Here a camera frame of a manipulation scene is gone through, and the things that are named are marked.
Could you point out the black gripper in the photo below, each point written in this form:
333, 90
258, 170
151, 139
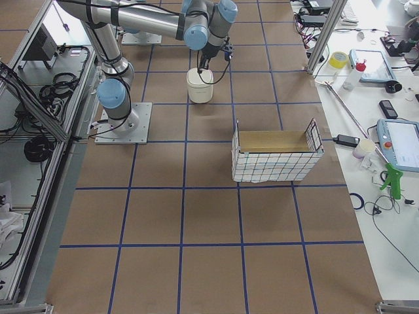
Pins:
207, 55

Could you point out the white cylindrical trash can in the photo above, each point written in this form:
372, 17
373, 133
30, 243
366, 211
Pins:
199, 85

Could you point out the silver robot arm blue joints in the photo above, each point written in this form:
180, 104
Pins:
122, 74

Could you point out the grid patterned cardboard box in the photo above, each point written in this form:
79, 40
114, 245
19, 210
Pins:
262, 156

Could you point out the yellow tape roll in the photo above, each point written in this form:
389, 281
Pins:
338, 60

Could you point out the clear bottle red cap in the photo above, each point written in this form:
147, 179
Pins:
354, 77

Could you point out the black power adapter brick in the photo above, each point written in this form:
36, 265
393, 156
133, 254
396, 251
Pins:
346, 140

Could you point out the white paper cup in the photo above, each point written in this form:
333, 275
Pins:
363, 148

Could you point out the black mobile phone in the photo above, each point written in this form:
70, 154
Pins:
388, 109

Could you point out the blue teach pendant tablet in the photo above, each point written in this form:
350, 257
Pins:
399, 143

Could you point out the crumpled white cloth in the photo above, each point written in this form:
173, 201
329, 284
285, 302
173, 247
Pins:
11, 222

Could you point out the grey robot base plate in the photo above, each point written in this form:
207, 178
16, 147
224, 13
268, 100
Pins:
134, 130

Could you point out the aluminium frame post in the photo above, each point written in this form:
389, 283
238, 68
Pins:
328, 27

